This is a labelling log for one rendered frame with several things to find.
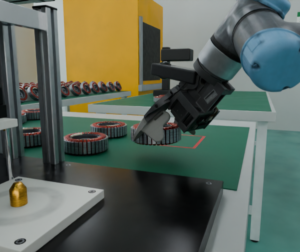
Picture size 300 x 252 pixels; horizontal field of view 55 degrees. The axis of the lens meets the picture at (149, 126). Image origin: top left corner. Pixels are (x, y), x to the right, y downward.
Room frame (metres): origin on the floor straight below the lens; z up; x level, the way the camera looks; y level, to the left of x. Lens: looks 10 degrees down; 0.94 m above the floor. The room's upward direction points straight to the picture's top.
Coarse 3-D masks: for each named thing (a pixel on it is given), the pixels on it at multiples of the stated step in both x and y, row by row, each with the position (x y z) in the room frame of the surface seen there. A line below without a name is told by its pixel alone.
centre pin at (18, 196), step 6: (12, 186) 0.33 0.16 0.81; (18, 186) 0.33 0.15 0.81; (24, 186) 0.33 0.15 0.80; (12, 192) 0.32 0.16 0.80; (18, 192) 0.32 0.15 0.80; (24, 192) 0.33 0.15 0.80; (12, 198) 0.32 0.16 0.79; (18, 198) 0.32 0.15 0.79; (24, 198) 0.33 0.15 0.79; (12, 204) 0.32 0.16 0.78; (18, 204) 0.32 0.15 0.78; (24, 204) 0.33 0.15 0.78
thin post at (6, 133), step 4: (8, 128) 0.41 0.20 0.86; (4, 132) 0.41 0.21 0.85; (8, 132) 0.41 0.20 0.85; (4, 136) 0.41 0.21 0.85; (8, 136) 0.41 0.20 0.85; (4, 140) 0.41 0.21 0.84; (8, 140) 0.41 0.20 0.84; (4, 144) 0.41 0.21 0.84; (8, 144) 0.41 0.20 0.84; (8, 148) 0.41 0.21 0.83; (8, 152) 0.41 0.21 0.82; (8, 156) 0.41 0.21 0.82; (8, 160) 0.41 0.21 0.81; (8, 164) 0.41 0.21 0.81; (8, 168) 0.41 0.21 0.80; (12, 168) 0.41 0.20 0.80; (8, 172) 0.41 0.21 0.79; (12, 172) 0.41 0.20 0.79; (8, 176) 0.41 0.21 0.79; (12, 176) 0.41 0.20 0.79
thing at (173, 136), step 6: (132, 126) 0.64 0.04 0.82; (168, 126) 0.61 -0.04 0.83; (174, 126) 0.61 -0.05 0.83; (132, 132) 0.61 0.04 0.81; (168, 132) 0.59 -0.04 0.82; (174, 132) 0.60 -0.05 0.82; (180, 132) 0.62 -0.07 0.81; (132, 138) 0.61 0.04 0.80; (138, 138) 0.59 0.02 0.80; (144, 138) 0.59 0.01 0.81; (150, 138) 0.58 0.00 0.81; (168, 138) 0.59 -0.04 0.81; (174, 138) 0.60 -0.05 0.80; (180, 138) 0.62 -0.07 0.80; (150, 144) 0.59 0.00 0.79; (162, 144) 0.59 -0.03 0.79
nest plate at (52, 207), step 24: (0, 192) 0.36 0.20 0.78; (48, 192) 0.36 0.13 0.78; (72, 192) 0.36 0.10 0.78; (96, 192) 0.36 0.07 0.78; (0, 216) 0.30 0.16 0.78; (24, 216) 0.30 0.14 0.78; (48, 216) 0.30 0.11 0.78; (72, 216) 0.31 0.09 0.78; (0, 240) 0.25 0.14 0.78; (24, 240) 0.25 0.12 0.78; (48, 240) 0.27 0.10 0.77
